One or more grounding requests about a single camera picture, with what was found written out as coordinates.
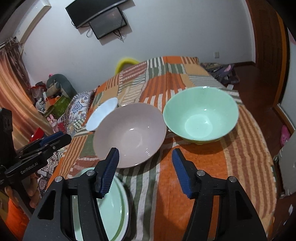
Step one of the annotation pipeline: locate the pink ceramic bowl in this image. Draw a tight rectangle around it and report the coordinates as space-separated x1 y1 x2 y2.
93 102 167 168

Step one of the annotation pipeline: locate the white small bowl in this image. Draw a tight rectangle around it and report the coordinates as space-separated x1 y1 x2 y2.
86 97 118 131

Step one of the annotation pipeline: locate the person's left hand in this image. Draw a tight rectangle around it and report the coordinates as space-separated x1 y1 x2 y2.
4 173 41 208

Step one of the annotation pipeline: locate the pink bunny toy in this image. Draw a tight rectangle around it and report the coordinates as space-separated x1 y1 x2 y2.
47 114 59 133

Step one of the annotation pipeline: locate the patterned checkered blanket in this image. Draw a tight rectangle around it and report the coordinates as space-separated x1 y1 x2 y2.
37 90 95 196

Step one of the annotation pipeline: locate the orange striped patchwork cloth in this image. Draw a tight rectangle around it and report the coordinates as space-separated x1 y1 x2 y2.
53 56 276 240

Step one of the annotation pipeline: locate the orange curtain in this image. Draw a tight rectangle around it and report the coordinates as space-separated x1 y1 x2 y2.
1 38 53 149

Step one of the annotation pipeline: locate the green ceramic bowl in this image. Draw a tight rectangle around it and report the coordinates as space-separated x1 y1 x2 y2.
163 86 239 145

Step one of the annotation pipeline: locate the yellow chair back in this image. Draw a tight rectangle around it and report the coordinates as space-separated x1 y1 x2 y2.
115 58 139 75

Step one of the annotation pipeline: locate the white air conditioner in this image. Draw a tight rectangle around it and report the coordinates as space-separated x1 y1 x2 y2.
14 0 51 43

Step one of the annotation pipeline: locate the black wall television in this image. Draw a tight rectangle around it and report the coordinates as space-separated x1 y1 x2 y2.
66 0 127 40

